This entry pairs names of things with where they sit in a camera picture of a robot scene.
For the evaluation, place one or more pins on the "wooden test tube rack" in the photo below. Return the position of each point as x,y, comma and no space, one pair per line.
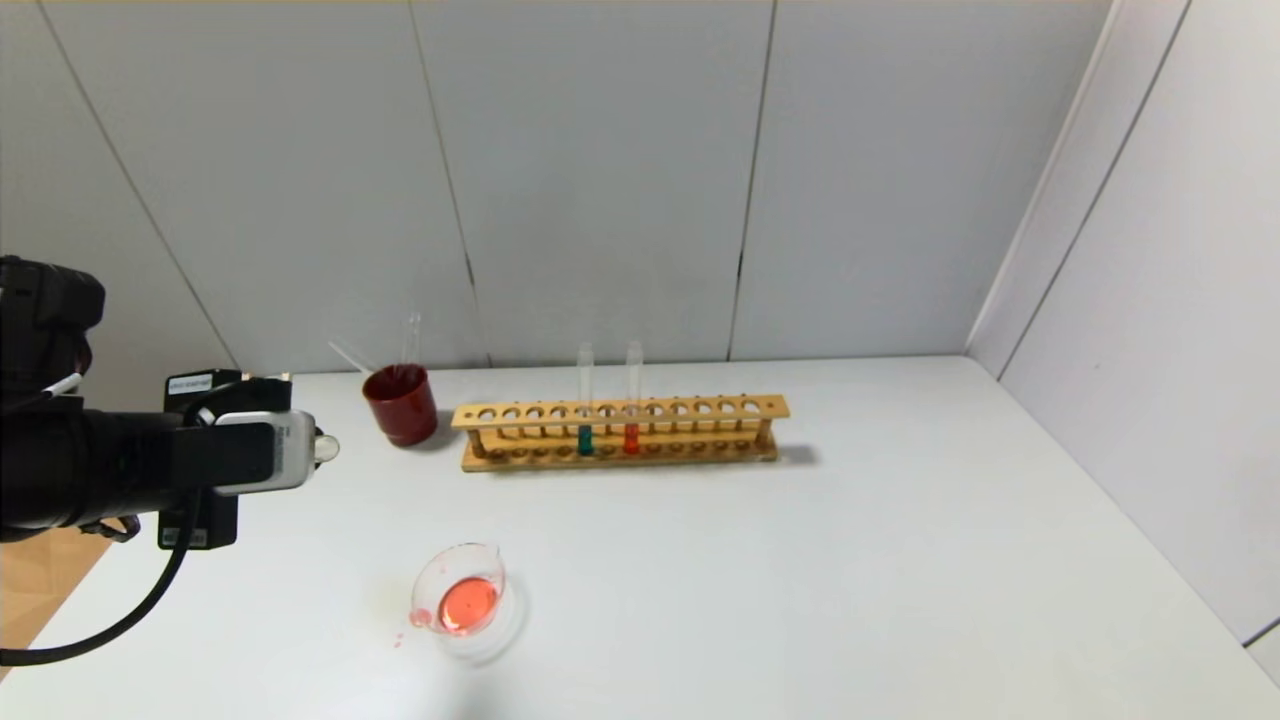
680,410

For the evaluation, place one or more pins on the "red pigment glass test tube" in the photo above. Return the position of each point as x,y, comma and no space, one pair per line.
632,438
411,340

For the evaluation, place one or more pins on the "blue pigment glass test tube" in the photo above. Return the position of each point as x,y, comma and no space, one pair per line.
585,440

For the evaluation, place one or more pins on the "clear glass dish with spout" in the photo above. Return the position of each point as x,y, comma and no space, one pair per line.
468,600

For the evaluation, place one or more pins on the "yellow pigment glass test tube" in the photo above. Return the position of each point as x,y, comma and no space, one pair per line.
327,449

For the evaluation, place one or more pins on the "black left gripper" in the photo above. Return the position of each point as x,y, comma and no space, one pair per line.
203,392

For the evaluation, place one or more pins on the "clear glass stirring rod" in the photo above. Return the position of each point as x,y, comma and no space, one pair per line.
350,355

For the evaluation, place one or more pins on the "dark red plastic cup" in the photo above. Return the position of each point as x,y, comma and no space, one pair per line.
400,405

